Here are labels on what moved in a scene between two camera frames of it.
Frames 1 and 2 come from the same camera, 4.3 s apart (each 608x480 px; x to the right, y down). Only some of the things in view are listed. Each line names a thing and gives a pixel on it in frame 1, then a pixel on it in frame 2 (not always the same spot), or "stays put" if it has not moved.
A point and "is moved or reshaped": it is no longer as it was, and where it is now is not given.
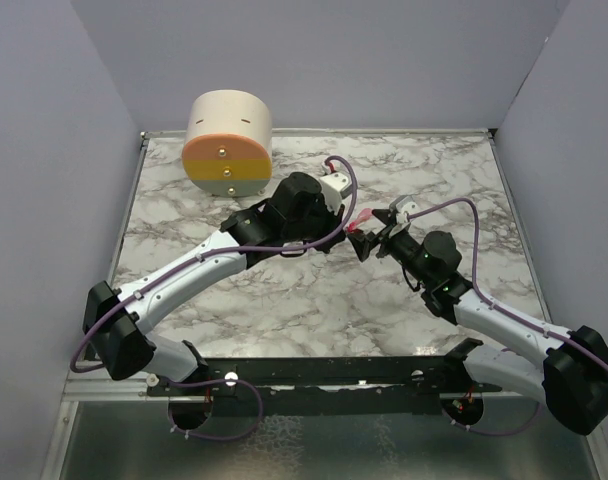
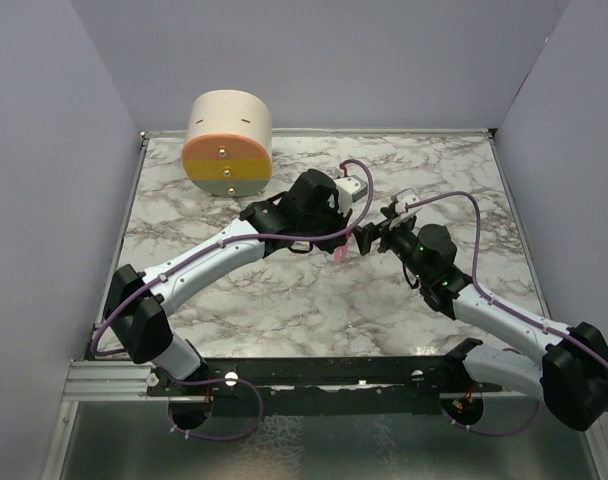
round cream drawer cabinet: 228,144 stays put
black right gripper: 364,241 stays put
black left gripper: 333,222 stays put
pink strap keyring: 363,216 is moved or reshaped
